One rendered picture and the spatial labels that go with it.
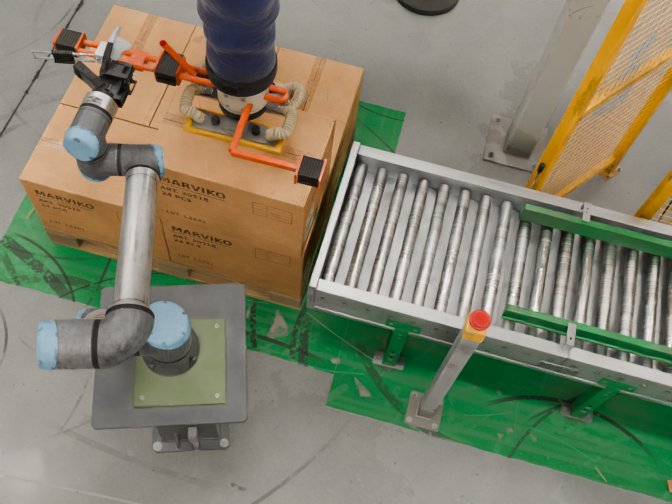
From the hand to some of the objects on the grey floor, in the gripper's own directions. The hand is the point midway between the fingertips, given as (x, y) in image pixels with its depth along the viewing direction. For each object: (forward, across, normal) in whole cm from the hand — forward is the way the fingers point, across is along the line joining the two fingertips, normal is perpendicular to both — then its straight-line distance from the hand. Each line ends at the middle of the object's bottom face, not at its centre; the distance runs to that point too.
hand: (121, 44), depth 219 cm
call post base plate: (-30, -157, -120) cm, 200 cm away
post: (-30, -157, -120) cm, 200 cm away
